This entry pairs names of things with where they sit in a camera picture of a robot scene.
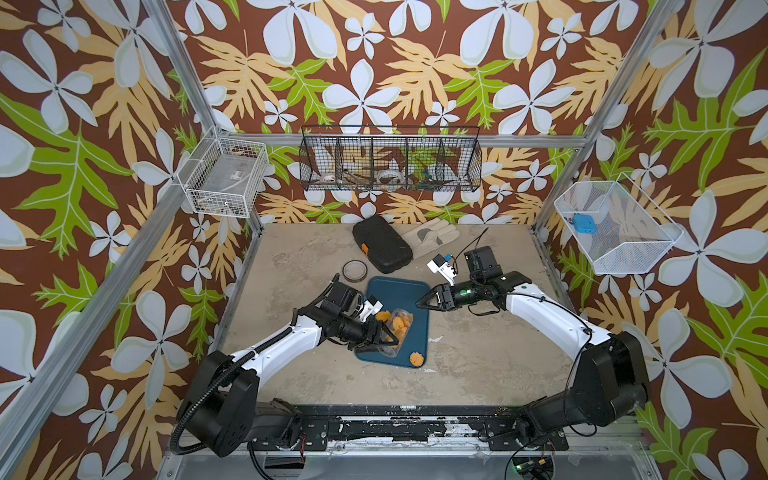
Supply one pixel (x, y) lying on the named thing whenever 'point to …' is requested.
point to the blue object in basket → (585, 224)
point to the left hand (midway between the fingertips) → (392, 342)
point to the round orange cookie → (416, 359)
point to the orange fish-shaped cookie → (383, 316)
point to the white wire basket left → (223, 176)
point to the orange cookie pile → (400, 325)
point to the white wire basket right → (619, 231)
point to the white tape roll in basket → (390, 177)
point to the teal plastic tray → (395, 293)
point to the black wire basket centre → (390, 158)
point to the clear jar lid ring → (355, 271)
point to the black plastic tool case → (382, 243)
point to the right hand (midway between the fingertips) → (421, 303)
